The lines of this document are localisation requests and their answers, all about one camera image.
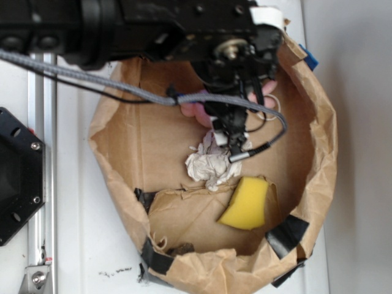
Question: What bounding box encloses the metal corner bracket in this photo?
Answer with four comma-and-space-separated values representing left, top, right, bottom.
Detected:
18, 265, 53, 294

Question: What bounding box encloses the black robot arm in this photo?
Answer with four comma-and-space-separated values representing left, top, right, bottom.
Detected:
1, 1, 284, 161

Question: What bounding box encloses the brown paper bag bin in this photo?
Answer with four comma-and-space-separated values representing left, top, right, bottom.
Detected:
89, 37, 337, 293

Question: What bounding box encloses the aluminium extrusion rail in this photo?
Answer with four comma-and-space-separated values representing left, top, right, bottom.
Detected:
20, 71, 58, 293

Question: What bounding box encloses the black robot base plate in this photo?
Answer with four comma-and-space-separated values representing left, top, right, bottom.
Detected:
1, 107, 45, 246

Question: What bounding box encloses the crumpled white paper ball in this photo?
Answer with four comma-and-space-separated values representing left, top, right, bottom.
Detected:
185, 130, 242, 192

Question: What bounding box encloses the white plastic tray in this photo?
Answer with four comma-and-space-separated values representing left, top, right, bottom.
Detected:
56, 0, 331, 294

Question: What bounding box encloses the pink plush bunny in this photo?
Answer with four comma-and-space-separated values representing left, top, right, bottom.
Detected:
180, 80, 277, 129

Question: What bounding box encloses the grey braided cable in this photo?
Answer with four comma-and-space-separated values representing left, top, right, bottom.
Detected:
0, 48, 288, 163

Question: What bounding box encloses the yellow sponge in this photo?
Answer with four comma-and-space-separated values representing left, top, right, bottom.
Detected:
217, 176, 269, 230

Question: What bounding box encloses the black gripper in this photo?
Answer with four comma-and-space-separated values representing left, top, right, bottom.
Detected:
185, 1, 284, 153

